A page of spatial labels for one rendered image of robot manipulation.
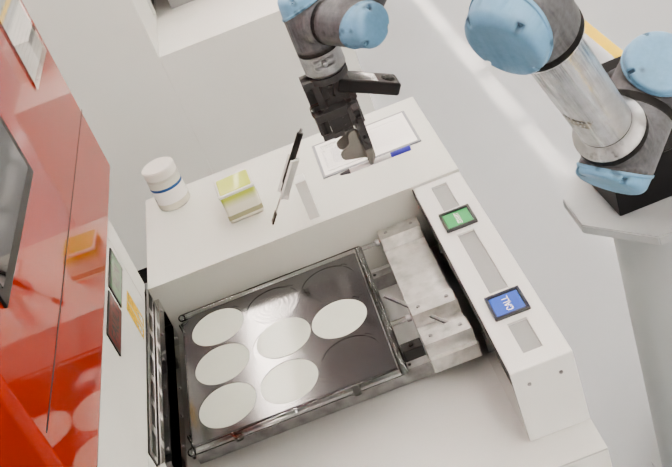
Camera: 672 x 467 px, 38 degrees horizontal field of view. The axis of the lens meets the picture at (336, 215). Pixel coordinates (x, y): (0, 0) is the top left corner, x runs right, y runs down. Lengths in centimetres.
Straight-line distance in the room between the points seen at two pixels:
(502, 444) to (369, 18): 68
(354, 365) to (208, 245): 46
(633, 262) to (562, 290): 106
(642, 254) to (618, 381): 82
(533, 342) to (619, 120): 35
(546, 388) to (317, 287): 53
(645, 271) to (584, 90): 64
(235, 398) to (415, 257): 43
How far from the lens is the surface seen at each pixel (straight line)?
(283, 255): 185
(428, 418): 157
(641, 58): 162
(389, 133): 202
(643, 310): 204
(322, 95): 172
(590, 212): 188
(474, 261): 161
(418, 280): 174
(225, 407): 163
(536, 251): 318
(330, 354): 163
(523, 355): 141
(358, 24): 155
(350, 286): 175
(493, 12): 124
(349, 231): 184
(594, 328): 286
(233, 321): 179
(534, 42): 124
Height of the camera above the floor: 192
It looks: 31 degrees down
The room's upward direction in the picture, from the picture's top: 22 degrees counter-clockwise
